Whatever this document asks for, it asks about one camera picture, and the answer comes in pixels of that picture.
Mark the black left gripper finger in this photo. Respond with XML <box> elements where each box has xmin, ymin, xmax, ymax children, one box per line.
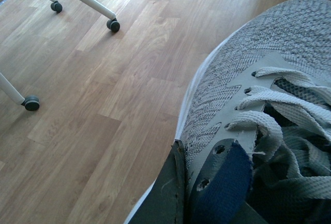
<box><xmin>127</xmin><ymin>140</ymin><xmax>185</xmax><ymax>223</ymax></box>

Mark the grey sneaker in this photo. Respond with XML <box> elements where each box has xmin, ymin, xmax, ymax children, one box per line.
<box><xmin>175</xmin><ymin>0</ymin><xmax>330</xmax><ymax>223</ymax></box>

